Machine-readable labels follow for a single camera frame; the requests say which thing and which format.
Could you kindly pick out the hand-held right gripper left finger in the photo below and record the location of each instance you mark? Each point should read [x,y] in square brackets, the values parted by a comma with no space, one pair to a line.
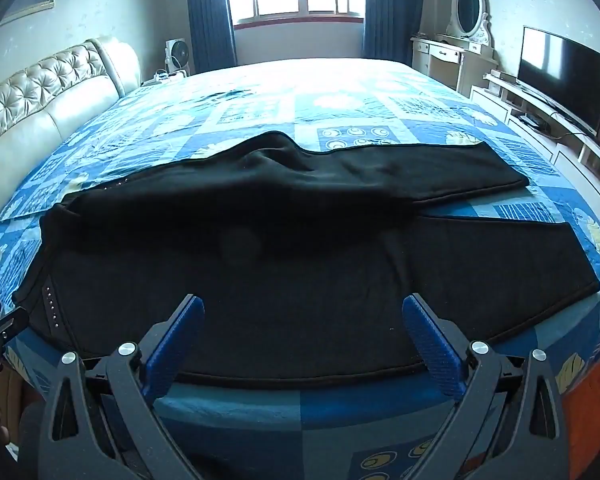
[175,345]

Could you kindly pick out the white vanity table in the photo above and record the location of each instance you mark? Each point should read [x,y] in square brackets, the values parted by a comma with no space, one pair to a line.
[450,60]

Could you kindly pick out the cream tufted leather headboard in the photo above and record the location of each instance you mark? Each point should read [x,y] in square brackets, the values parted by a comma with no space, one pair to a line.
[40,105]

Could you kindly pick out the black pants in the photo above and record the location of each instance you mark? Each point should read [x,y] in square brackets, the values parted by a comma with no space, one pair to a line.
[305,240]

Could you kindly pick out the white box fan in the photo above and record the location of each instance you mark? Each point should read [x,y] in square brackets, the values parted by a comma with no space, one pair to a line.
[177,55]

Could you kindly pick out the black curved television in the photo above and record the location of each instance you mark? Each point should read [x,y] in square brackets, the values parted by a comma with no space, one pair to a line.
[560,77]

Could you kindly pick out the blue patterned bedspread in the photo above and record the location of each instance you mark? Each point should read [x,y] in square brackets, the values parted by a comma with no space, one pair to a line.
[330,105]

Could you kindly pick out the white power strip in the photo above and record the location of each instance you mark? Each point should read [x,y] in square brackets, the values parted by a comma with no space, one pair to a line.
[169,78]

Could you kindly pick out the white television stand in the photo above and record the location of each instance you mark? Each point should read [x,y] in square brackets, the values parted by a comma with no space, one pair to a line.
[545,145]

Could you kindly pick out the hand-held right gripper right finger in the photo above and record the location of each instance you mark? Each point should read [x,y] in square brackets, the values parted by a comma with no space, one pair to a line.
[430,345]

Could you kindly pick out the silver set-top box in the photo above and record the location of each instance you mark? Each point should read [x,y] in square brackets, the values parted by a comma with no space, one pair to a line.
[502,78]

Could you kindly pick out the white oval vanity mirror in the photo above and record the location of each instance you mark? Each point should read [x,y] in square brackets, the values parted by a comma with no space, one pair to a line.
[467,7]

